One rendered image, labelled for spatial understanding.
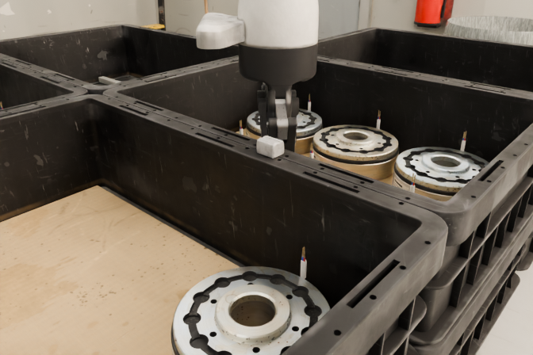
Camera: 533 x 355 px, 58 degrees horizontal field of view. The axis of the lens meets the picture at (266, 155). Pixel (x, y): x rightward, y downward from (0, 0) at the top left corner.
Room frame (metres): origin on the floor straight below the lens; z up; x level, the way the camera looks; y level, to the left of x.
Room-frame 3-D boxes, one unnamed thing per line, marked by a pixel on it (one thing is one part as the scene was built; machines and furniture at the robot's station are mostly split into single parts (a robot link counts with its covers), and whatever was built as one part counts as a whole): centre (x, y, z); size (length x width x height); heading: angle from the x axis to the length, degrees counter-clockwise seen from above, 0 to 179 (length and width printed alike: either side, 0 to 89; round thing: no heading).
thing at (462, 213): (0.48, -0.06, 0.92); 0.40 x 0.30 x 0.02; 49
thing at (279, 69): (0.46, -0.01, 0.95); 0.08 x 0.08 x 0.09
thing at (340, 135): (0.53, -0.11, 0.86); 0.05 x 0.05 x 0.01
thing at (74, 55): (0.75, 0.24, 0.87); 0.40 x 0.30 x 0.11; 49
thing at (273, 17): (0.46, 0.01, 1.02); 0.11 x 0.09 x 0.06; 93
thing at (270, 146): (0.34, 0.00, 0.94); 0.02 x 0.01 x 0.01; 49
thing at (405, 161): (0.46, -0.19, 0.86); 0.10 x 0.10 x 0.01
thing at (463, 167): (0.46, -0.19, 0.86); 0.05 x 0.05 x 0.01
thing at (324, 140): (0.53, -0.11, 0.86); 0.10 x 0.10 x 0.01
